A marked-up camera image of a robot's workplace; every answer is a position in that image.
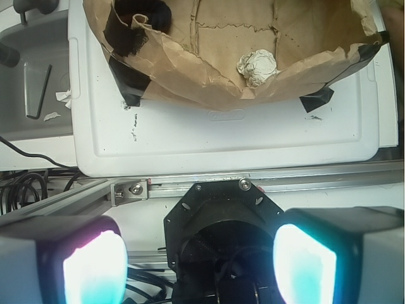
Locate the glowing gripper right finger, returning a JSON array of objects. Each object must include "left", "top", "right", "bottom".
[{"left": 273, "top": 206, "right": 404, "bottom": 303}]

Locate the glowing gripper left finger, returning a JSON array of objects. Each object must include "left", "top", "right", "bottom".
[{"left": 1, "top": 215, "right": 128, "bottom": 303}]

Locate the black tape piece right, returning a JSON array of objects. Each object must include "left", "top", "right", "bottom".
[{"left": 299, "top": 87, "right": 334, "bottom": 113}]

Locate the black tape piece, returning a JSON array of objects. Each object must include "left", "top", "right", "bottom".
[
  {"left": 108, "top": 57, "right": 151, "bottom": 107},
  {"left": 299, "top": 87, "right": 334, "bottom": 113}
]

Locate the grey plastic tray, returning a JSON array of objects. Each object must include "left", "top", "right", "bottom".
[{"left": 1, "top": 1, "right": 73, "bottom": 141}]

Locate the black tape piece left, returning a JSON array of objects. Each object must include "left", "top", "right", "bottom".
[{"left": 108, "top": 57, "right": 151, "bottom": 107}]

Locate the black allen key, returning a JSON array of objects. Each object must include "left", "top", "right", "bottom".
[{"left": 23, "top": 63, "right": 53, "bottom": 120}]

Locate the crumpled white paper ball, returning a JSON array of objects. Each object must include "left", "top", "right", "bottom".
[{"left": 237, "top": 49, "right": 279, "bottom": 88}]

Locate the brown paper bag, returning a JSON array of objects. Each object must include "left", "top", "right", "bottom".
[{"left": 83, "top": 1, "right": 388, "bottom": 111}]

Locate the aluminium frame rail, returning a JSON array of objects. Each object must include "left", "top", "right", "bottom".
[{"left": 1, "top": 160, "right": 404, "bottom": 217}]

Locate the metal corner bracket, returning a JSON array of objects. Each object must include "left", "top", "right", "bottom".
[{"left": 110, "top": 179, "right": 149, "bottom": 207}]

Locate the dark blue rope ring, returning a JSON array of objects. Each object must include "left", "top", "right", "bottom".
[{"left": 114, "top": 0, "right": 173, "bottom": 33}]

